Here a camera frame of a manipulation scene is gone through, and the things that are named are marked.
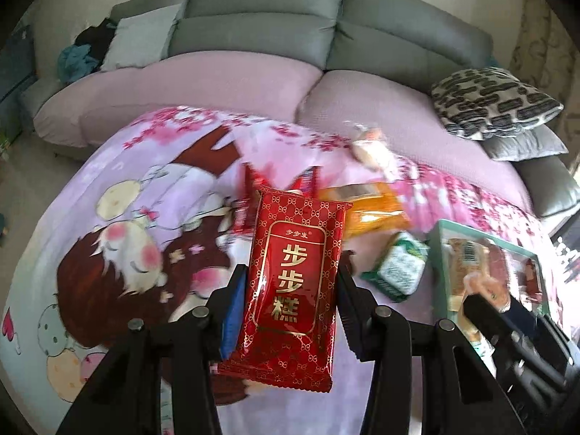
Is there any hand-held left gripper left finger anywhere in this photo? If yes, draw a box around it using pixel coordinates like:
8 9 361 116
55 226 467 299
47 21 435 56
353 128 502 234
57 264 248 435

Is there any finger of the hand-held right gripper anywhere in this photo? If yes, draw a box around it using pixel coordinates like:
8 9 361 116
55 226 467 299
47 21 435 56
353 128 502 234
462 294 515 343
505 297 540 328

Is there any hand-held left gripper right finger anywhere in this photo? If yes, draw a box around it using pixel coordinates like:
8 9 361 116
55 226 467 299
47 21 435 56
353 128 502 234
337 253 517 435

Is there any red gold patterned snack packet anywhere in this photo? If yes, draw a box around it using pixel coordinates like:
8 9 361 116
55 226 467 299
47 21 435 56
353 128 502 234
217 187 353 393

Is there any green white snack packet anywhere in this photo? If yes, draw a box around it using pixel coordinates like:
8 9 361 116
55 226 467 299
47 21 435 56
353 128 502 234
360 231 430 303

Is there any teal-edged white tray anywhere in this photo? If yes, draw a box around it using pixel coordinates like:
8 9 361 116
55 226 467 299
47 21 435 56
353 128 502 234
427 219 559 327

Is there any tan bread packet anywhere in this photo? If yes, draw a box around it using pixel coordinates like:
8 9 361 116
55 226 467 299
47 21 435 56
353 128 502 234
446 237 490 282

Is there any black white printed cloth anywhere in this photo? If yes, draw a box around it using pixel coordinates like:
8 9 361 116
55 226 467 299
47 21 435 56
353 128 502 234
550 231 580 282

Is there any orange snack packet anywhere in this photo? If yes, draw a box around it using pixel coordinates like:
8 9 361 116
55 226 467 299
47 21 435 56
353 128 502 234
324 182 411 236

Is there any red biscuit snack packet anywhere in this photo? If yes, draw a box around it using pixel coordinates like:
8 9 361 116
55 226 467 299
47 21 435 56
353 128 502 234
233 165 320 232

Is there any pink printed blanket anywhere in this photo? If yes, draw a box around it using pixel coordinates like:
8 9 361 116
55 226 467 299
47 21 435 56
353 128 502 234
0 105 572 435

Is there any dark grey pillow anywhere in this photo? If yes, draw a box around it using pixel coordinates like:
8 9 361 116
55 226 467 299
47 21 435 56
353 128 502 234
481 124 569 162

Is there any clear pale bread packet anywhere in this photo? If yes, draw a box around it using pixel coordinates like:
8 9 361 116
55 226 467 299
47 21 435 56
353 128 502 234
347 122 399 177

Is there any black white patterned pillow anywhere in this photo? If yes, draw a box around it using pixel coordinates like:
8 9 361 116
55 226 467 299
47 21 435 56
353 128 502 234
430 68 565 140

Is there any pink sofa seat cover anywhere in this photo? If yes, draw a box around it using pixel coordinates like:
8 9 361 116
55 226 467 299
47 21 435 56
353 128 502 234
34 52 533 211

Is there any patterned curtain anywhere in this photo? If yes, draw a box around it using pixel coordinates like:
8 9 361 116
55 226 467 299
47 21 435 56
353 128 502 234
510 0 580 114

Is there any light grey pillow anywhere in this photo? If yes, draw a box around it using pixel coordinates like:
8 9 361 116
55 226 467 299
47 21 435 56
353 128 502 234
100 4 183 72

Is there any teal cloth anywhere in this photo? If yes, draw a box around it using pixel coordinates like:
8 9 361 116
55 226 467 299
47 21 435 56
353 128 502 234
58 45 100 83

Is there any grey sofa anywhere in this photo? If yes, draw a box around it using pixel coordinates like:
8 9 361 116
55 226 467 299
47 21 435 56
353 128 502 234
20 0 580 218

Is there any dark teal cabinet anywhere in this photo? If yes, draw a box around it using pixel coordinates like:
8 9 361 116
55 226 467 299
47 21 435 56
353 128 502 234
0 32 38 105

